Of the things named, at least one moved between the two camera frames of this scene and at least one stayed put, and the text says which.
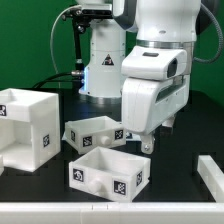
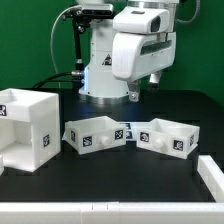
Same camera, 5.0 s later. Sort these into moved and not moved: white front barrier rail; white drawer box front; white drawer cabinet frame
Moved: white drawer box front
Not moved: white drawer cabinet frame; white front barrier rail
